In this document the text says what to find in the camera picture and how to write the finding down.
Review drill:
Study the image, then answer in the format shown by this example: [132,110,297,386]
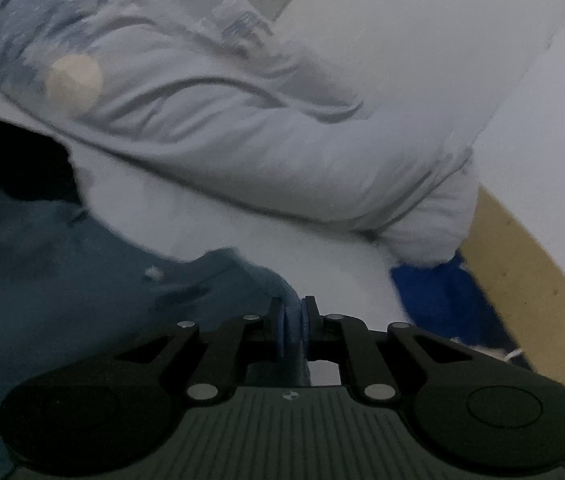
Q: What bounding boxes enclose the black garment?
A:
[0,107,84,207]

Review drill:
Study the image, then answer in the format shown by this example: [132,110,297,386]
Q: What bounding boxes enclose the bright blue cloth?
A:
[390,250,513,357]

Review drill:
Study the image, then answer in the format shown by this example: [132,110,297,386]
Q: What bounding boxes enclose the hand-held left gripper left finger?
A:
[112,297,288,404]

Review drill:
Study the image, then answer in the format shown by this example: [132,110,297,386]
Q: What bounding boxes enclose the white bed sheet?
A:
[76,157,413,387]

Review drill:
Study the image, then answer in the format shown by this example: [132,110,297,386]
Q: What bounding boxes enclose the blue denim jeans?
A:
[0,160,313,480]

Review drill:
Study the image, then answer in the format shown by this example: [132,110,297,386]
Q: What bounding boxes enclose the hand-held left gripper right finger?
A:
[300,295,474,404]

